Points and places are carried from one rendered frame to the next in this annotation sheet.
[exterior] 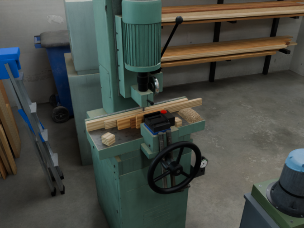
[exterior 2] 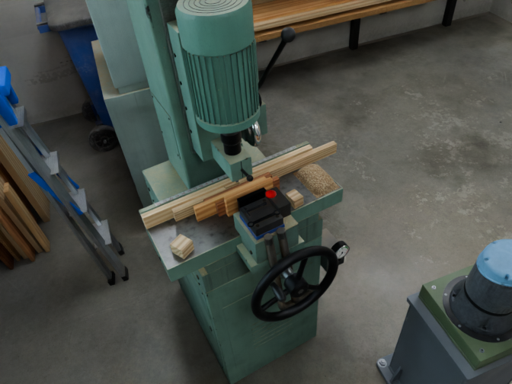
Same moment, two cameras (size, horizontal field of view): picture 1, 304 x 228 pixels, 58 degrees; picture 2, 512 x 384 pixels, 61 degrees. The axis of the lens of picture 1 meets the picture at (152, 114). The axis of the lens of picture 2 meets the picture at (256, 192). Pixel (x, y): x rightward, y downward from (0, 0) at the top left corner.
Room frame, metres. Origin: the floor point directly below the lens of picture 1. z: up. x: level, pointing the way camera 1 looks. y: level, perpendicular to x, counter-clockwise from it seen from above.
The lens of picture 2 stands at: (0.29, -0.04, 1.87)
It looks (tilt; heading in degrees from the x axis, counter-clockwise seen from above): 44 degrees down; 2
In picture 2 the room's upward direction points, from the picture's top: 5 degrees counter-clockwise
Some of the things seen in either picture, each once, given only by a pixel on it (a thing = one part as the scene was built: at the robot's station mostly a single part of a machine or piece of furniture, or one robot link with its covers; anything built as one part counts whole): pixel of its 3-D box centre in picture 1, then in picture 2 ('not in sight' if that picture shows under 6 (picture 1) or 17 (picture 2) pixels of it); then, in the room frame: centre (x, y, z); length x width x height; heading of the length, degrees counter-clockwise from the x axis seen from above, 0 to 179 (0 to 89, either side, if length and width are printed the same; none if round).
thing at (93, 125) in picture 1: (140, 113); (232, 184); (1.30, 0.06, 0.93); 0.60 x 0.02 x 0.05; 117
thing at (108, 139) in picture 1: (108, 139); (182, 246); (1.07, 0.21, 0.92); 0.05 x 0.04 x 0.04; 53
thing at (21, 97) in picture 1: (33, 128); (60, 193); (1.70, 0.87, 0.58); 0.27 x 0.25 x 1.16; 109
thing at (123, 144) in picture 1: (151, 133); (253, 220); (1.19, 0.00, 0.87); 0.61 x 0.30 x 0.06; 117
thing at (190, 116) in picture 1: (189, 112); (315, 176); (1.32, -0.21, 0.92); 0.14 x 0.09 x 0.04; 27
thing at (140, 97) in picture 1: (141, 96); (232, 158); (1.31, 0.05, 1.03); 0.14 x 0.07 x 0.09; 27
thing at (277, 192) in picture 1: (292, 191); (486, 299); (0.98, -0.69, 0.67); 0.19 x 0.19 x 0.10
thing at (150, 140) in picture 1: (159, 134); (266, 228); (1.11, -0.04, 0.92); 0.15 x 0.13 x 0.09; 117
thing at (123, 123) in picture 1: (139, 119); (232, 198); (1.24, 0.06, 0.93); 0.24 x 0.01 x 0.06; 117
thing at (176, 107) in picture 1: (156, 112); (259, 178); (1.33, -0.03, 0.92); 0.60 x 0.02 x 0.04; 117
